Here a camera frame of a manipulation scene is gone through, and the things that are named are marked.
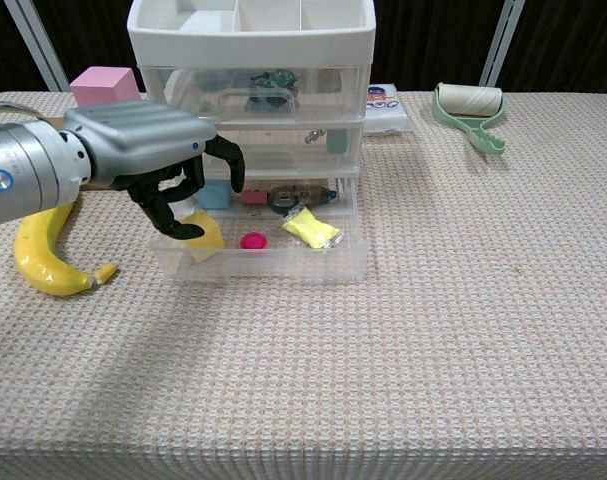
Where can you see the white metal frame post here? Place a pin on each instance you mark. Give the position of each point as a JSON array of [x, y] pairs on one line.
[[500, 45], [33, 45]]

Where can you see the white plastic organizer frame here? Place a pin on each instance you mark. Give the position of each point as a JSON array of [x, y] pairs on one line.
[[253, 45]]

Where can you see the green black toy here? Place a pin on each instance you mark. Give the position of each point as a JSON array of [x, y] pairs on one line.
[[270, 82]]

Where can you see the yellow banana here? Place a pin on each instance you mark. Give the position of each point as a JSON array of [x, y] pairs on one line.
[[33, 250]]

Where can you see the yellow sponge block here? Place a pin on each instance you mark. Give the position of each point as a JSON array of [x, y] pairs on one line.
[[210, 240]]

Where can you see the clear plastic drawer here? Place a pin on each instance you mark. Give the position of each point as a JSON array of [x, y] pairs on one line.
[[283, 265]]

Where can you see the yellow packet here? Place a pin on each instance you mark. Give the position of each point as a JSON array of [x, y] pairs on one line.
[[308, 227]]

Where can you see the pink round cap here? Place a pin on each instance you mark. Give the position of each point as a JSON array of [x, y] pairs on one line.
[[253, 241]]

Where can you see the beige waffle tablecloth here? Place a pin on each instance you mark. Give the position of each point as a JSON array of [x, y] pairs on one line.
[[383, 350]]

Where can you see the light blue cube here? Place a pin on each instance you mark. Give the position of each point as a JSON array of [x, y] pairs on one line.
[[215, 196]]

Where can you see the brown oval gadget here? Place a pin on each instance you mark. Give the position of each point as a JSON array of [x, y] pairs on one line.
[[295, 195]]

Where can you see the clear drawer with green toy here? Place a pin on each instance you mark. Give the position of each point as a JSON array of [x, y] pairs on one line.
[[323, 100]]

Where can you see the green lint roller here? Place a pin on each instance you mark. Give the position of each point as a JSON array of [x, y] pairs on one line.
[[470, 102]]

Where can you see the teal block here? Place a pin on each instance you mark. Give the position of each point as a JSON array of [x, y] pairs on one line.
[[337, 141]]

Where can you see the pink toy brick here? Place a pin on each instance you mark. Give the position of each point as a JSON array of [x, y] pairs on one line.
[[253, 196]]

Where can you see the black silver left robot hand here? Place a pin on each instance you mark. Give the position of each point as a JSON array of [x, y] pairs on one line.
[[138, 135]]

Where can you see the pink cube block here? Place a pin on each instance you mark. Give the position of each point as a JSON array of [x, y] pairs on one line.
[[103, 85]]

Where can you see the white sponge in plastic pack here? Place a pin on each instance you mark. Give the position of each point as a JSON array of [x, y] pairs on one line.
[[388, 117]]

